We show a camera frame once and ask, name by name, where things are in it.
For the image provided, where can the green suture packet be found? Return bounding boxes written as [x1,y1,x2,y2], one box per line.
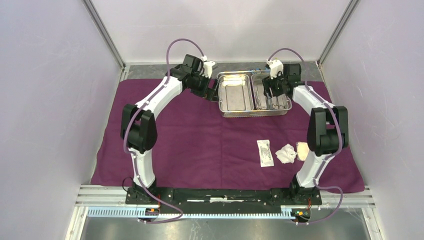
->
[256,139,274,168]

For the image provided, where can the steel two-compartment tray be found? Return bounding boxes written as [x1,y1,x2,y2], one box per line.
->
[217,70,292,118]

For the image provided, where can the steel forceps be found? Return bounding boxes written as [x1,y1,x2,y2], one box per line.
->
[266,96,274,110]

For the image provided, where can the aluminium frame rail left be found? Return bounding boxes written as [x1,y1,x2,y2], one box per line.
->
[82,0,131,185]

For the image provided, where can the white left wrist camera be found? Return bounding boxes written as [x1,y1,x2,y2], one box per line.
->
[200,55,217,79]

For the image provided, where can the aluminium frame rail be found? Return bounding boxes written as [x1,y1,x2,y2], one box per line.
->
[82,0,131,185]
[65,185,385,240]

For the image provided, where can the white gauze pad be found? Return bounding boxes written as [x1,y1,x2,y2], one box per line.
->
[296,142,310,162]

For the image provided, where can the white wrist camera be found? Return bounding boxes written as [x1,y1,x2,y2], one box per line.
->
[266,59,284,79]
[200,55,217,79]

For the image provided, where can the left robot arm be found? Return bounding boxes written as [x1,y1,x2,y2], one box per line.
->
[120,54,219,204]

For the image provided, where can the aluminium front frame rail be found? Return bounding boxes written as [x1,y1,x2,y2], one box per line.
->
[65,185,385,240]

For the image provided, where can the white gauze packet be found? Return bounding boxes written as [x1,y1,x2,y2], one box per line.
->
[275,144,297,164]

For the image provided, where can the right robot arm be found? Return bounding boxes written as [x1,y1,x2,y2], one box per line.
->
[262,60,349,204]

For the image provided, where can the aluminium frame post right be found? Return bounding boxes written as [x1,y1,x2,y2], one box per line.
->
[316,0,361,68]

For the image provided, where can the steel needle holder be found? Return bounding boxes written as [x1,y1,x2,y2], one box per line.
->
[272,94,288,110]

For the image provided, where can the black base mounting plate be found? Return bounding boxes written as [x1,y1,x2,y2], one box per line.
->
[125,186,323,215]

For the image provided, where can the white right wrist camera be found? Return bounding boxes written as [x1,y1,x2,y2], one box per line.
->
[266,59,284,79]

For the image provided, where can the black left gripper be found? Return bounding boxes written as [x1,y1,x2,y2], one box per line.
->
[190,71,220,103]

